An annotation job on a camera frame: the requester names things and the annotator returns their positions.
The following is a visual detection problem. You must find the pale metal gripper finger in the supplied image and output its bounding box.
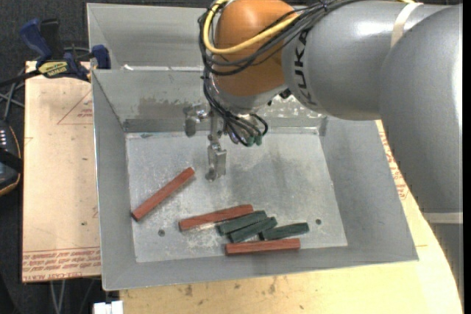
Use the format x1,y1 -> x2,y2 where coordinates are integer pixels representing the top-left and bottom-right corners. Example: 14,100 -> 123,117
205,145 -> 218,182
215,147 -> 228,176

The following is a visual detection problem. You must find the grey metal bin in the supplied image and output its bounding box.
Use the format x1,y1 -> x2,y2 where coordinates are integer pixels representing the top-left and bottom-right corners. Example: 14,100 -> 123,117
86,2 -> 419,291

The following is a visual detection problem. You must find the brown cardboard board red print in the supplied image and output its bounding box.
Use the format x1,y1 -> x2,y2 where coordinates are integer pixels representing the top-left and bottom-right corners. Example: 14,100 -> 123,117
21,60 -> 430,283

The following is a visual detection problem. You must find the black cylinder on white bracket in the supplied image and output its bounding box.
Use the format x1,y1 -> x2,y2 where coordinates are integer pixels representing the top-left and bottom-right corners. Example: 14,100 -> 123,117
272,86 -> 294,104

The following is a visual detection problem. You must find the red-brown flat block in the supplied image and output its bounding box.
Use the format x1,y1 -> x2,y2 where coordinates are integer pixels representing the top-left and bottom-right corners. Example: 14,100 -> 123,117
131,167 -> 196,222
178,204 -> 255,232
224,238 -> 302,257

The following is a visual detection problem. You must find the dark green flat block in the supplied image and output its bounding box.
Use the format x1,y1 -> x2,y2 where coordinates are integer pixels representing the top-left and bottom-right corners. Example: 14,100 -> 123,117
258,222 -> 311,242
227,216 -> 278,244
215,210 -> 269,237

